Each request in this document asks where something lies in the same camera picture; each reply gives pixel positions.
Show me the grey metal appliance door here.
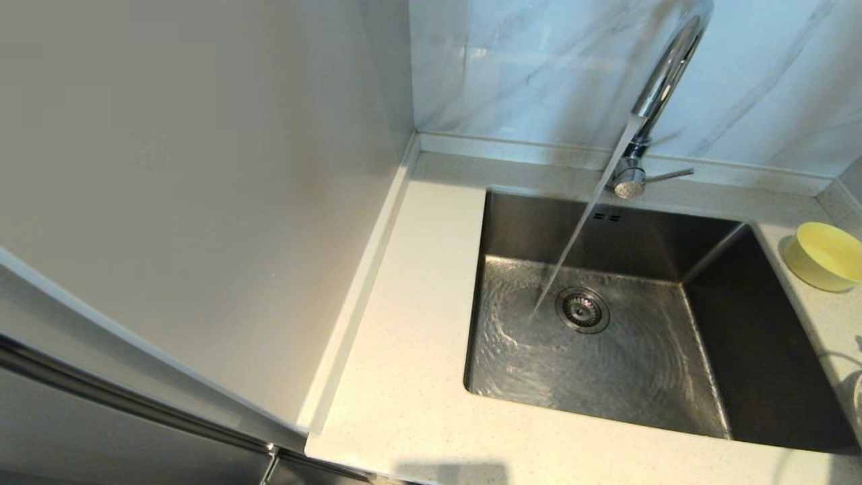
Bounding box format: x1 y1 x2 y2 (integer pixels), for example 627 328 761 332
0 248 378 485

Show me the chrome gooseneck kitchen faucet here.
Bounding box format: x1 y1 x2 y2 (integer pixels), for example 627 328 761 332
605 0 715 200

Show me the round metal drain strainer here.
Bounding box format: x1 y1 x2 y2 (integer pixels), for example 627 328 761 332
555 288 610 335

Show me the yellow plastic bowl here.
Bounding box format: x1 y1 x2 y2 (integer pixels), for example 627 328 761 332
785 222 862 293

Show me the stainless steel sink basin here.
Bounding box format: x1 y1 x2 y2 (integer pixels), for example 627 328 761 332
463 191 859 453

